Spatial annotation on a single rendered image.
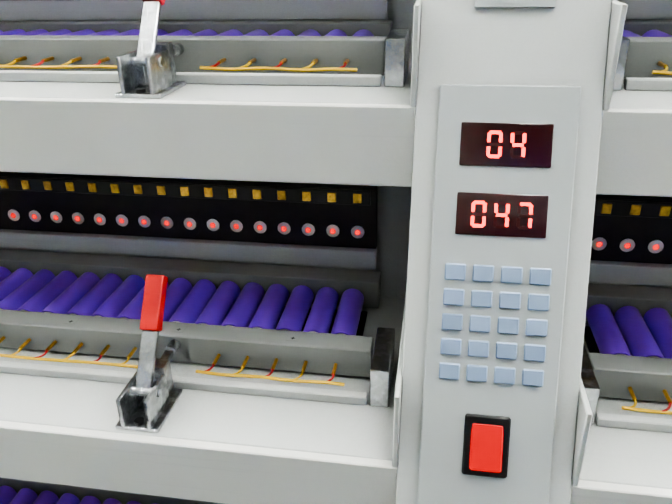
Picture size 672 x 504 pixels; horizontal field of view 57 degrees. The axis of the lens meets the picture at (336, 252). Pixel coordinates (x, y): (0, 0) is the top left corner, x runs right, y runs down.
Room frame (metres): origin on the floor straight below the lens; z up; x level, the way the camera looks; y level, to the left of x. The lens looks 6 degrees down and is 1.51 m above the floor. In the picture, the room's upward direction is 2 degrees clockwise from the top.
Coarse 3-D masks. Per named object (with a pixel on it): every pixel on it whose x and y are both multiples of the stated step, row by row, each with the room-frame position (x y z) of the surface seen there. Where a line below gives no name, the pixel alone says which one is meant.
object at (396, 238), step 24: (408, 0) 0.53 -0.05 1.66; (408, 24) 0.53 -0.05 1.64; (384, 192) 0.53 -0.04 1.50; (408, 192) 0.53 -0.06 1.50; (384, 216) 0.53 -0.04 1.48; (408, 216) 0.53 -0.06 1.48; (384, 240) 0.53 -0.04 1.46; (408, 240) 0.53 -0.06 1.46; (288, 264) 0.55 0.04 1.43; (384, 264) 0.53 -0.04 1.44; (384, 288) 0.53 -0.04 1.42
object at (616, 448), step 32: (608, 224) 0.47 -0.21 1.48; (640, 224) 0.47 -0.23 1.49; (608, 256) 0.48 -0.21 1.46; (640, 256) 0.47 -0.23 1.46; (608, 288) 0.47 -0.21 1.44; (640, 288) 0.47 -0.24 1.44; (608, 320) 0.44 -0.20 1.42; (640, 320) 0.44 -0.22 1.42; (608, 352) 0.40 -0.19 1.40; (640, 352) 0.40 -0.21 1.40; (608, 384) 0.38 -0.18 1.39; (640, 384) 0.38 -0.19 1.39; (608, 416) 0.36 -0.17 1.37; (640, 416) 0.36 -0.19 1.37; (576, 448) 0.32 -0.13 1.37; (608, 448) 0.34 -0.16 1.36; (640, 448) 0.34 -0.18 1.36; (576, 480) 0.32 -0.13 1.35; (608, 480) 0.32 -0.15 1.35; (640, 480) 0.32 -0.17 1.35
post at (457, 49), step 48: (432, 0) 0.33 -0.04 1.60; (576, 0) 0.32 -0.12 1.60; (432, 48) 0.33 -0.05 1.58; (480, 48) 0.33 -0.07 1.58; (528, 48) 0.32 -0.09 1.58; (576, 48) 0.32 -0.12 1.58; (432, 96) 0.33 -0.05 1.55; (432, 144) 0.33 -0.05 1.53; (432, 192) 0.33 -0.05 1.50; (576, 192) 0.32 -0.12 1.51; (576, 240) 0.32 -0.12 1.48; (576, 288) 0.32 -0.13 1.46; (576, 336) 0.32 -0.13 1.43; (576, 384) 0.32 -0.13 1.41
